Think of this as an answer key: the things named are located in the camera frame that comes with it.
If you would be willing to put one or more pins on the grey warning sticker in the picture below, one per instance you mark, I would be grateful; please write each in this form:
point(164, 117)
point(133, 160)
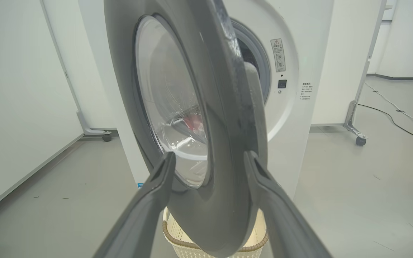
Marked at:
point(278, 55)

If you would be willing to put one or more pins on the metal caster leg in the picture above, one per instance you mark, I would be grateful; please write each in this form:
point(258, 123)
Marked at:
point(351, 122)
point(91, 130)

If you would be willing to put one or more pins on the white partition panel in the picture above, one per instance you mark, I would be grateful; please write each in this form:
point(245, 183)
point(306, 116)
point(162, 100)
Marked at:
point(16, 107)
point(342, 64)
point(81, 53)

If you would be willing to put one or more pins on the white front-load washing machine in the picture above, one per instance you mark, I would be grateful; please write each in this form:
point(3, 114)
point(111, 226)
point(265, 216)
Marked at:
point(299, 143)

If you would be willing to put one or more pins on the dark round glass washer door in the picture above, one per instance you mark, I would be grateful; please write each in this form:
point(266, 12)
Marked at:
point(221, 143)

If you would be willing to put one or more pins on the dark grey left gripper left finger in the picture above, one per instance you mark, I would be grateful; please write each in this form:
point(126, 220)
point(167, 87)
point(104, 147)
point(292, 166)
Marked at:
point(138, 222)

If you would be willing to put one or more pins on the black text notice sticker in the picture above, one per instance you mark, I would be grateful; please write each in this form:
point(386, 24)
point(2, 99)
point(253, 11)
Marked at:
point(305, 91)

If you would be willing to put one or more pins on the red and white garment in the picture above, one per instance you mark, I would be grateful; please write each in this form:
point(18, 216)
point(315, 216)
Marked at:
point(194, 122)

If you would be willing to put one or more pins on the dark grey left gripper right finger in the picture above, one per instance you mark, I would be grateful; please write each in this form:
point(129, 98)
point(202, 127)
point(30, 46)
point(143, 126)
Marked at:
point(281, 222)

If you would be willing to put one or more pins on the cream perforated laundry basket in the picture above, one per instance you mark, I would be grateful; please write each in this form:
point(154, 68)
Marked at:
point(176, 238)

